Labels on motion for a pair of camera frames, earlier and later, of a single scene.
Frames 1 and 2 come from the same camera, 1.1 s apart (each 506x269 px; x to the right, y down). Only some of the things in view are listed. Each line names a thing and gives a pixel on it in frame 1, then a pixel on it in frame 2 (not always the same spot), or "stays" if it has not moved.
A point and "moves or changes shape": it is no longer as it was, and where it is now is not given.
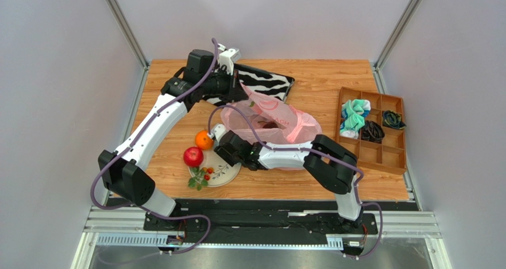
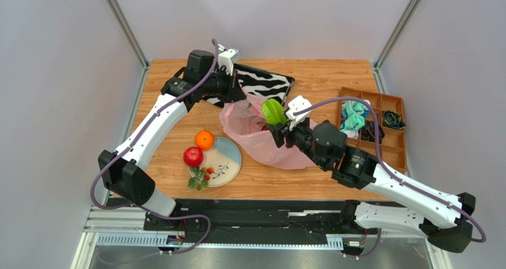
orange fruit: x=203 y=141 stays
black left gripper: x=235 y=91 stays
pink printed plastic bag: x=280 y=124 moves or changes shape
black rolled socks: x=372 y=132 stays
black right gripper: x=223 y=149 to x=280 y=133
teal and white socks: x=353 y=114 stays
